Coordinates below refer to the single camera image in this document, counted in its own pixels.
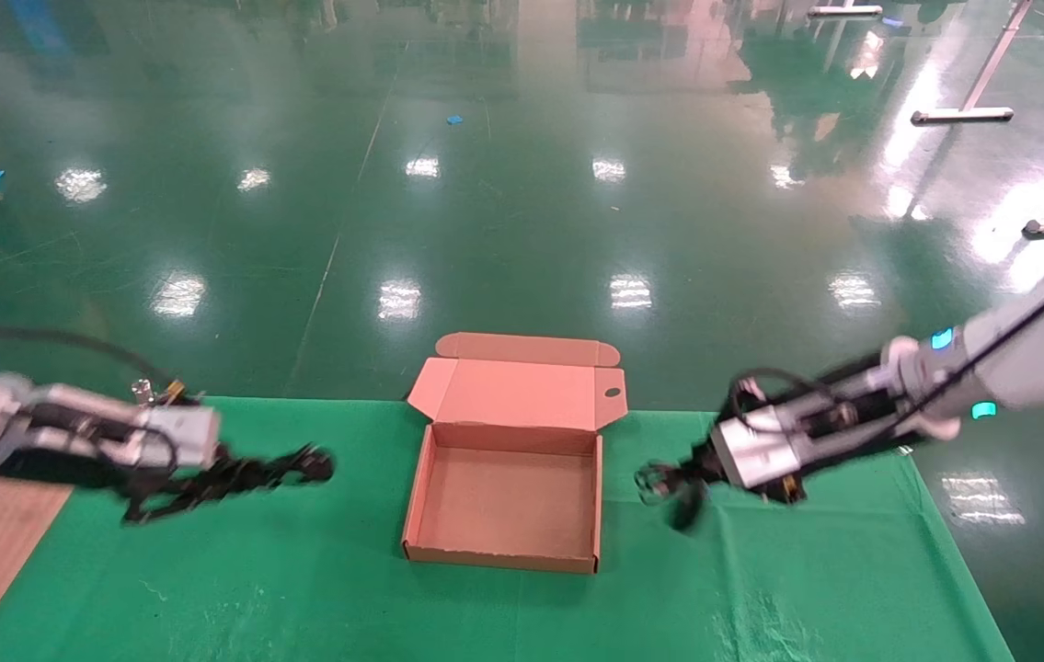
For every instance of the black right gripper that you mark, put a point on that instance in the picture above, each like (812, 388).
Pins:
(843, 418)

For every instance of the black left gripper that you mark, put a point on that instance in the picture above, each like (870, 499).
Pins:
(71, 455)

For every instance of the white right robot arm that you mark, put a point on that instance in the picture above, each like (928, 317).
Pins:
(1037, 354)

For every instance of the brown cardboard mailer box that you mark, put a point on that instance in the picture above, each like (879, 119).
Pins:
(508, 506)

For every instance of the silver binder clamp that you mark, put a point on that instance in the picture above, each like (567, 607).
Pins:
(144, 391)

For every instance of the green table cloth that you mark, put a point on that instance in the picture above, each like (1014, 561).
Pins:
(485, 616)

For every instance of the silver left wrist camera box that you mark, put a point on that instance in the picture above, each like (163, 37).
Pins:
(181, 434)

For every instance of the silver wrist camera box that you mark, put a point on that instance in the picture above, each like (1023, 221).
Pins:
(181, 434)
(756, 450)

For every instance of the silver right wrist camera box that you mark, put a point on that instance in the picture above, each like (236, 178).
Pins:
(756, 450)

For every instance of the white table leg frame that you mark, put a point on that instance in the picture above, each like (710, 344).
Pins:
(963, 115)

